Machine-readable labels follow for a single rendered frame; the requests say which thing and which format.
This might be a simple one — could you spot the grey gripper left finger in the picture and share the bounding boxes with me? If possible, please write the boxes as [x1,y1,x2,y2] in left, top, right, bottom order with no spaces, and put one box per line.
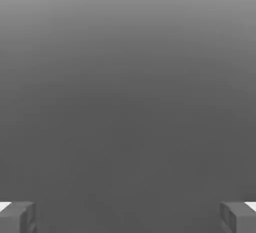
[0,201,38,233]

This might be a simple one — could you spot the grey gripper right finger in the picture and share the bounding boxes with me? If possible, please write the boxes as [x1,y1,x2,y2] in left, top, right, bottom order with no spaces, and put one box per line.
[218,201,256,233]

